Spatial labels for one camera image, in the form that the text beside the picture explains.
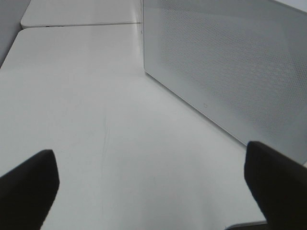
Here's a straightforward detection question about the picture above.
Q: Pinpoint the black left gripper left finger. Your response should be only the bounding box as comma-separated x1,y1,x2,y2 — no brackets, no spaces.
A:
0,149,59,230

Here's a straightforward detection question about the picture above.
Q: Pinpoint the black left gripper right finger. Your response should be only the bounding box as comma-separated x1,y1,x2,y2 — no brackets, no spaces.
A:
244,141,307,230

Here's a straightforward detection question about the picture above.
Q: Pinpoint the white microwave door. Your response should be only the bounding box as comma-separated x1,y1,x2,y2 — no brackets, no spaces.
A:
142,0,307,164

